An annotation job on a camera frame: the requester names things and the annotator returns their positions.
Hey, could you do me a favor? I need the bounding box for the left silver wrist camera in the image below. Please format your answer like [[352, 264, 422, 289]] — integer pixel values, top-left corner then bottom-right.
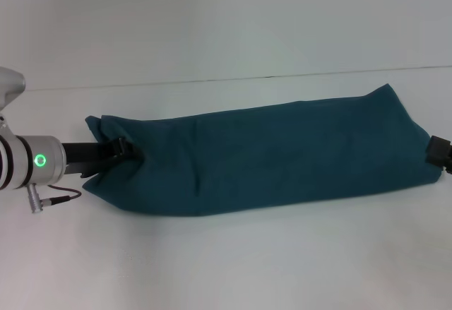
[[0, 66, 28, 137]]

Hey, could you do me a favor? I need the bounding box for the left arm dark cable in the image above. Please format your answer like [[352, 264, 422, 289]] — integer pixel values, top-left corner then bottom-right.
[[26, 182, 84, 215]]

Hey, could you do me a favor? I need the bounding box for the teal T-shirt with FREE print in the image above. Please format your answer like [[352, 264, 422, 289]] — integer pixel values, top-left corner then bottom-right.
[[81, 83, 446, 222]]

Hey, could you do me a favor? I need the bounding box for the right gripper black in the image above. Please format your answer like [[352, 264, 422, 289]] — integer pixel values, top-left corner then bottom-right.
[[424, 135, 452, 175]]

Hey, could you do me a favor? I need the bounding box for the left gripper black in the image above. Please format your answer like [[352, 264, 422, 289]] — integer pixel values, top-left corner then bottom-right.
[[59, 136, 146, 179]]

